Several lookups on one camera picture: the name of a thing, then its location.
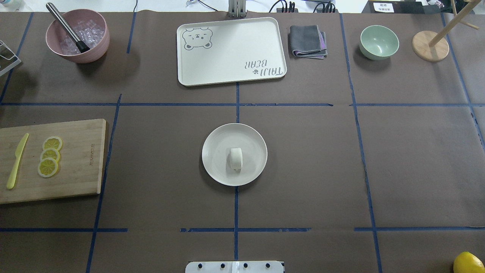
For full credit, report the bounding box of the white steamed bun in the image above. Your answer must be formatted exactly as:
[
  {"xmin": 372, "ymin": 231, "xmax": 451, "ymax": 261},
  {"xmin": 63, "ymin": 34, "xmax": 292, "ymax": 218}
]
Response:
[{"xmin": 229, "ymin": 147, "xmax": 243, "ymax": 170}]

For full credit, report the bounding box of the cream bear tray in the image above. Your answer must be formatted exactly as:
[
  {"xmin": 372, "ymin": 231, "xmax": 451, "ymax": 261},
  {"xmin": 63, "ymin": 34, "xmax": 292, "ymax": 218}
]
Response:
[{"xmin": 176, "ymin": 17, "xmax": 287, "ymax": 86}]

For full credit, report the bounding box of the white round plate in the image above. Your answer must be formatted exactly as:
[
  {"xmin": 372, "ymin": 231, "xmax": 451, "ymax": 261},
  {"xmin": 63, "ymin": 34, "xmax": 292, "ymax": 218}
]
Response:
[{"xmin": 202, "ymin": 123, "xmax": 268, "ymax": 186}]

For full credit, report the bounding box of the folded grey cloth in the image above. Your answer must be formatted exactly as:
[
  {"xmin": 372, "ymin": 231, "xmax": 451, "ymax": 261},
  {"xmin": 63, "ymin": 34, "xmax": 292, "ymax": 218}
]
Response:
[{"xmin": 289, "ymin": 25, "xmax": 328, "ymax": 60}]

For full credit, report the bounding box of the mint green bowl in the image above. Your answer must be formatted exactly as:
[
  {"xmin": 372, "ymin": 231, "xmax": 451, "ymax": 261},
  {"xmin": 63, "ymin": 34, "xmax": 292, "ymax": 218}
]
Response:
[{"xmin": 359, "ymin": 25, "xmax": 400, "ymax": 60}]

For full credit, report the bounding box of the bamboo cutting board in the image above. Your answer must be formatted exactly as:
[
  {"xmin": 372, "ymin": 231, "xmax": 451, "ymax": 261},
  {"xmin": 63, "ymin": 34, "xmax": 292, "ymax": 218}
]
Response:
[{"xmin": 0, "ymin": 119, "xmax": 107, "ymax": 204}]

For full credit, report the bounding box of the steel muddler black tip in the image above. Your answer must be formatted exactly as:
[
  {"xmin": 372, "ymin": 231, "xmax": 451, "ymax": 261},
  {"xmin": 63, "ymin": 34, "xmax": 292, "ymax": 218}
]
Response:
[{"xmin": 45, "ymin": 2, "xmax": 90, "ymax": 53}]

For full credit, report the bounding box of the lemon slice far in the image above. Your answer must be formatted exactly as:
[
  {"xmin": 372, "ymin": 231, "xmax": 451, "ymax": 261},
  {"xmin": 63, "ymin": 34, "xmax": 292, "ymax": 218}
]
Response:
[{"xmin": 42, "ymin": 136, "xmax": 63, "ymax": 151}]

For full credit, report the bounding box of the lemon slice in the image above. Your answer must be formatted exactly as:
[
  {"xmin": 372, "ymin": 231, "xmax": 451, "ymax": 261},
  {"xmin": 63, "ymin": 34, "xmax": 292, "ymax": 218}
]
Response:
[
  {"xmin": 38, "ymin": 158, "xmax": 59, "ymax": 178},
  {"xmin": 42, "ymin": 136, "xmax": 63, "ymax": 151},
  {"xmin": 40, "ymin": 147, "xmax": 60, "ymax": 162}
]

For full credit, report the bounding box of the pink bowl with ice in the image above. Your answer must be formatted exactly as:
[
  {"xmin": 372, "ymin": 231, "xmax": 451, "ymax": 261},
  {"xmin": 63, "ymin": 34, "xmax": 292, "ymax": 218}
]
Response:
[{"xmin": 45, "ymin": 9, "xmax": 110, "ymax": 64}]

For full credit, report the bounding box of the lemon slice middle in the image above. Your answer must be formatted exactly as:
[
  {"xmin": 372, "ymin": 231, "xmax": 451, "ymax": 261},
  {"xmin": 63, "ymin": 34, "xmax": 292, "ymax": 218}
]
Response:
[{"xmin": 40, "ymin": 147, "xmax": 60, "ymax": 162}]

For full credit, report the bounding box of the lemon slice near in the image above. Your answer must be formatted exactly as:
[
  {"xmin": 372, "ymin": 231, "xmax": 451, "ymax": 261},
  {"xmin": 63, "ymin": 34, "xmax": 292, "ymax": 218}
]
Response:
[{"xmin": 38, "ymin": 158, "xmax": 59, "ymax": 178}]

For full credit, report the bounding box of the wooden mug tree stand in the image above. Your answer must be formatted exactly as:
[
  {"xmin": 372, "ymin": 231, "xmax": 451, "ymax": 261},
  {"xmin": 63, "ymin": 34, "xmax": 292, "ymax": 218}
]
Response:
[{"xmin": 412, "ymin": 0, "xmax": 480, "ymax": 62}]

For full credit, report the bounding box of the yellow plastic knife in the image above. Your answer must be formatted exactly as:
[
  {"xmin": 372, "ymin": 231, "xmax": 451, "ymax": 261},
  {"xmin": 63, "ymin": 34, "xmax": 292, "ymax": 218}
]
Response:
[{"xmin": 6, "ymin": 133, "xmax": 30, "ymax": 190}]

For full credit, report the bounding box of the yellow lemon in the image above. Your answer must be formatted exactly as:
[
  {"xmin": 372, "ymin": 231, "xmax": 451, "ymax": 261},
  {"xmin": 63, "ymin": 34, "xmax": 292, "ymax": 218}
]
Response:
[{"xmin": 453, "ymin": 252, "xmax": 485, "ymax": 273}]

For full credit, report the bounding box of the aluminium frame post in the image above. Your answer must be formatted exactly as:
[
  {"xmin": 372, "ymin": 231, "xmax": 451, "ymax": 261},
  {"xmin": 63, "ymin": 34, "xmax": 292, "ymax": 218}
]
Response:
[{"xmin": 228, "ymin": 0, "xmax": 247, "ymax": 18}]

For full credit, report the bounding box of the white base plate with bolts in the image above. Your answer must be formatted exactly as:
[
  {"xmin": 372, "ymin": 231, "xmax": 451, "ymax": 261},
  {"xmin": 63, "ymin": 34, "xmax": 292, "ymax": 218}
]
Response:
[{"xmin": 185, "ymin": 260, "xmax": 285, "ymax": 273}]

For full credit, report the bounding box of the white wire cup rack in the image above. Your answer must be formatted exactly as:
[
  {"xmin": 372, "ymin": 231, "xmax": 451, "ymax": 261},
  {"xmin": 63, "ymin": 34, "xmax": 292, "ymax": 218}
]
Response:
[{"xmin": 0, "ymin": 40, "xmax": 22, "ymax": 76}]

